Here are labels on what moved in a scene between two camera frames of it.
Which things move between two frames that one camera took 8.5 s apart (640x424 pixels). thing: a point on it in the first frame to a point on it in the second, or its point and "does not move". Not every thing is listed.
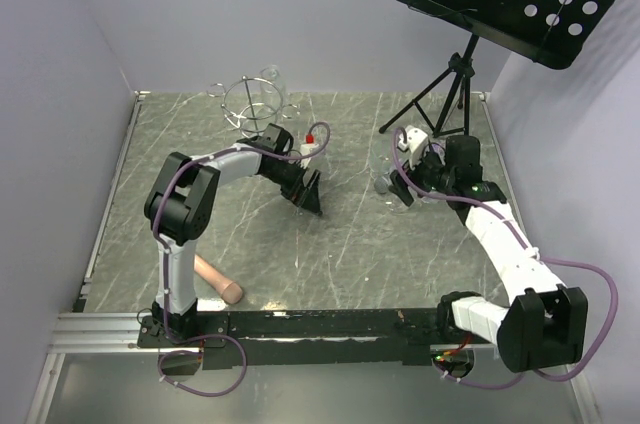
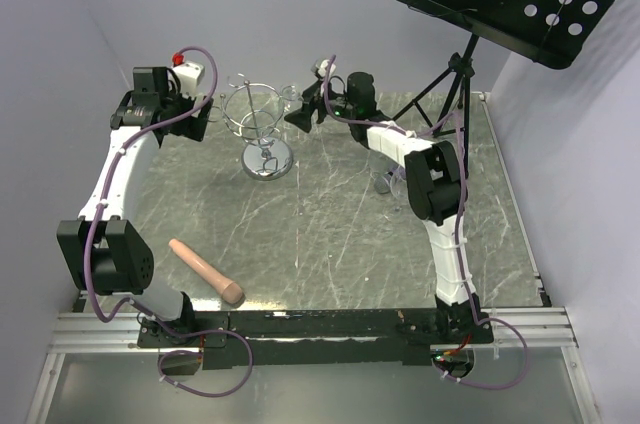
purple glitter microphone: [381, 185] does not move
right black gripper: [414, 172] to [312, 96]
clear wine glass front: [383, 157] does not move
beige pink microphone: [229, 290] does not move
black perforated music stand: [543, 2] does not move
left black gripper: [296, 190] to [193, 127]
